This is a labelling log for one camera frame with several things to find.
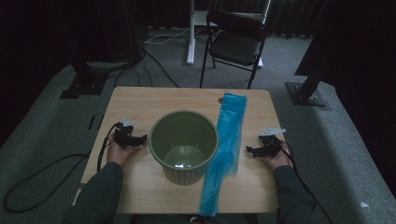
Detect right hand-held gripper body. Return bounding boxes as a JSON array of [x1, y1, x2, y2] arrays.
[[257, 127, 287, 159]]

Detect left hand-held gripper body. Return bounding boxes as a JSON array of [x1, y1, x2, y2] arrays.
[[112, 117, 139, 150]]

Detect blue plastic bin bag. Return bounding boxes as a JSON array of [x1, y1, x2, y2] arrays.
[[198, 92, 248, 217]]

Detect green ribbed trash bin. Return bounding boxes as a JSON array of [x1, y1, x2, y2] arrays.
[[148, 109, 219, 187]]

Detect person's right hand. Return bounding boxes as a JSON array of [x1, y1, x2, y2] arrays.
[[264, 145, 293, 172]]

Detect person's left hand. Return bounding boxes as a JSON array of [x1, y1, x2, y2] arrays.
[[106, 141, 138, 166]]

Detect black stand with bolted base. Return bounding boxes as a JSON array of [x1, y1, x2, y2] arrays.
[[285, 74, 332, 110]]

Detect black stand with square base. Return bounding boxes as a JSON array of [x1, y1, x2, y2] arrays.
[[59, 60, 110, 100]]

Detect black folding chair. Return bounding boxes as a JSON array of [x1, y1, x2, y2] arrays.
[[199, 9, 269, 91]]

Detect dark curtain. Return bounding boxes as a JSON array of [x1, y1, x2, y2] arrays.
[[293, 0, 396, 200]]

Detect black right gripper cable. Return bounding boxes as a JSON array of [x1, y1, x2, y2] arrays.
[[279, 139, 334, 224]]

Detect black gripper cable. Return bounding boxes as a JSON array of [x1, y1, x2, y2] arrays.
[[279, 139, 334, 224], [2, 122, 120, 214]]

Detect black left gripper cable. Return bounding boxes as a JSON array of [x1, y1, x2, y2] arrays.
[[2, 122, 120, 214]]

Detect black floor cables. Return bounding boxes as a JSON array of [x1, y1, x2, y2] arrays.
[[112, 46, 180, 89]]

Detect white floor cable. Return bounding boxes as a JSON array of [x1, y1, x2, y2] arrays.
[[144, 27, 191, 46]]

